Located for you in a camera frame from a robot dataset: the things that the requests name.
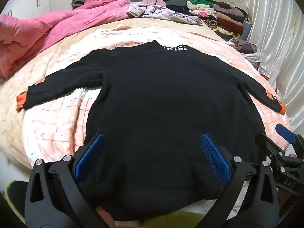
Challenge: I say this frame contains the orange plaid fleece blanket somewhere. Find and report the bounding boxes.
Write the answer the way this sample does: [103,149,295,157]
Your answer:
[22,25,291,195]

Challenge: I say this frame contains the laundry basket with white liner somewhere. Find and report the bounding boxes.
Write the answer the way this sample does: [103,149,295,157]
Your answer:
[229,38,262,64]

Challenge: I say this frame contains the white wardrobe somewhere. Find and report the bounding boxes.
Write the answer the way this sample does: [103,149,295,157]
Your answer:
[0,0,72,17]

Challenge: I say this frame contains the white satin curtain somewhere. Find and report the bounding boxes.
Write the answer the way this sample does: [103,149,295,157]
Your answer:
[246,0,304,133]

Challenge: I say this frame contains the dark striped cloth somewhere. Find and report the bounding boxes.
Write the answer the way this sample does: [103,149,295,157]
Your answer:
[72,0,92,10]

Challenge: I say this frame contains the stack of folded clothes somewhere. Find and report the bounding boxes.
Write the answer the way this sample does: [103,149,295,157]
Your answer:
[186,0,249,41]

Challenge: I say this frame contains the beige bed sheet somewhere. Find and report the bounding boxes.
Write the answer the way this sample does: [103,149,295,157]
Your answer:
[0,18,228,171]

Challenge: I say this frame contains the black sweater with orange cuffs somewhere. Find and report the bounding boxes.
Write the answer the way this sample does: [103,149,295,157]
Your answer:
[16,40,285,221]

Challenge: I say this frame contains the dark navy cloth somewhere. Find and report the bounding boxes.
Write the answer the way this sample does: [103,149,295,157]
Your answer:
[166,4,190,15]

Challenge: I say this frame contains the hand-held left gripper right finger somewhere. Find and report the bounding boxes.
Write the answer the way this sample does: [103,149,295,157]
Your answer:
[200,133,279,228]

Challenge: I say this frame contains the pink quilt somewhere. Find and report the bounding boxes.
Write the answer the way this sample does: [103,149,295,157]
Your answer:
[0,0,131,79]

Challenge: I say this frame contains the dusty pink garment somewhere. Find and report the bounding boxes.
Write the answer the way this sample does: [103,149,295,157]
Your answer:
[143,0,167,6]

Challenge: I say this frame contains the person's right hand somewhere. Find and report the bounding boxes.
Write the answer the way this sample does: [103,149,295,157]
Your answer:
[278,190,300,220]

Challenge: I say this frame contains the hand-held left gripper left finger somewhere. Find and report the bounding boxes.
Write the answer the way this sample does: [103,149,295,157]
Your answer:
[24,133,114,228]

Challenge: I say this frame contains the person's left hand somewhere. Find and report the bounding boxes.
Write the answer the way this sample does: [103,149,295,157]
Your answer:
[96,205,120,228]

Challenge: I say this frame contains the lilac printed pyjamas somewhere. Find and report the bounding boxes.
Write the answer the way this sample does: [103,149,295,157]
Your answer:
[126,3,203,26]

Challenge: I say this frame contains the grey-blue storage box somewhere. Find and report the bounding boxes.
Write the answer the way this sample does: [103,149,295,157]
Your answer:
[242,20,253,41]

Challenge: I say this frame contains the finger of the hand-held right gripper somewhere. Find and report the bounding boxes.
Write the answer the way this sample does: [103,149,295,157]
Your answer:
[255,133,287,158]
[275,123,304,148]

